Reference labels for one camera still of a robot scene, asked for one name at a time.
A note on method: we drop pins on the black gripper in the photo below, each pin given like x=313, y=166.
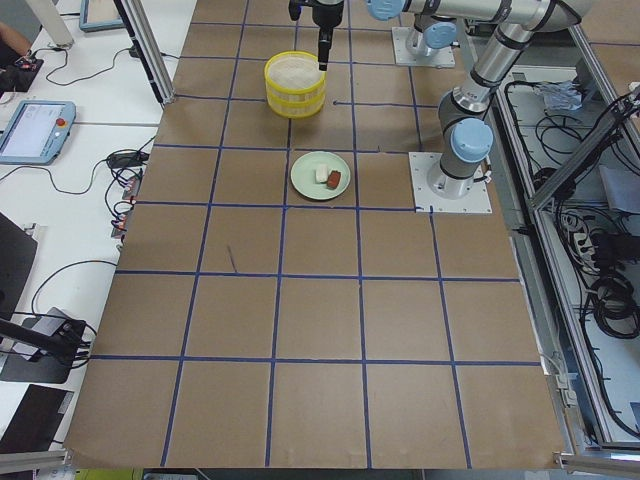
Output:
x=325, y=14

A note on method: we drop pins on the yellow steamer layer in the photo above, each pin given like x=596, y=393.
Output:
x=295, y=109
x=294, y=76

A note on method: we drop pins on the white steamed bun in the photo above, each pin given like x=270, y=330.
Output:
x=322, y=173

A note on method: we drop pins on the brown red bun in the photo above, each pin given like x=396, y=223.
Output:
x=333, y=180

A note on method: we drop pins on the light green plate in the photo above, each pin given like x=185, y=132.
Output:
x=303, y=175

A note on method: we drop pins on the black power adapter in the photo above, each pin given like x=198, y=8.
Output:
x=127, y=159

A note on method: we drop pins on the teach pendant with screen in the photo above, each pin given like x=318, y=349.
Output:
x=37, y=132

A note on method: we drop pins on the black laptop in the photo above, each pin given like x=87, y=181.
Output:
x=36, y=421

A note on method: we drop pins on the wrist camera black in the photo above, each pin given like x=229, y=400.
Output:
x=295, y=8

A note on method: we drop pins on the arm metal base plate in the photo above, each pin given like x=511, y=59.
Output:
x=436, y=58
x=433, y=192

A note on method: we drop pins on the aluminium frame post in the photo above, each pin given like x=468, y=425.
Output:
x=139, y=29

